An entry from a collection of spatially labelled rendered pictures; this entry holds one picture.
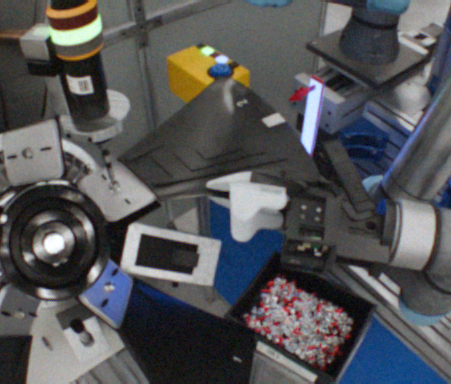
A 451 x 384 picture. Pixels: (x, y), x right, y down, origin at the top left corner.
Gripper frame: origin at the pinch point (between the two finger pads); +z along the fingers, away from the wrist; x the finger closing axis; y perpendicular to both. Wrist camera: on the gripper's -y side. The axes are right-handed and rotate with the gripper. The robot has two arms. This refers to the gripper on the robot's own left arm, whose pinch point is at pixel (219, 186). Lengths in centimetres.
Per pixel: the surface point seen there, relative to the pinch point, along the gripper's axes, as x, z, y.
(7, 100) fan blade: -11.7, 23.7, 1.6
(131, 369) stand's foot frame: 111, 35, 5
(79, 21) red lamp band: -23.6, 9.9, 3.1
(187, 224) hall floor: 126, 35, -65
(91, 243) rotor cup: -3.5, 10.4, 12.2
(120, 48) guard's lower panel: 31, 46, -64
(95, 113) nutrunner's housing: -13.8, 10.5, 3.9
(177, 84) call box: 20.4, 19.7, -39.1
